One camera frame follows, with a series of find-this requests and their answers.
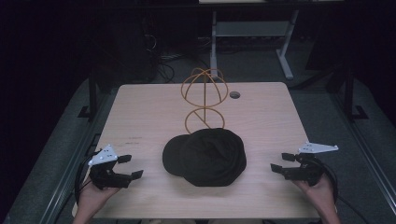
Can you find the person's right hand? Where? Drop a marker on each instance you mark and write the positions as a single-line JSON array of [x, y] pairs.
[[317, 194]]

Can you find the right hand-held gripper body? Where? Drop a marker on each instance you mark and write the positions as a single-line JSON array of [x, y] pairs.
[[306, 165]]

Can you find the person's left hand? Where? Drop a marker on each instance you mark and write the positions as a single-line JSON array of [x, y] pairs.
[[93, 197]]

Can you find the black metal stand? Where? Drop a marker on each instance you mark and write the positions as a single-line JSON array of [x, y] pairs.
[[91, 96], [351, 96]]

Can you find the grey metal desk frame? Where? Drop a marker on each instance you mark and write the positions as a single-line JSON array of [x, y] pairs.
[[249, 34]]

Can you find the black cap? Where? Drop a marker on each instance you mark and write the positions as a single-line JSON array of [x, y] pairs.
[[204, 157]]

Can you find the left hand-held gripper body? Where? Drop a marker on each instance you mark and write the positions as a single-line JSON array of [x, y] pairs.
[[104, 172]]

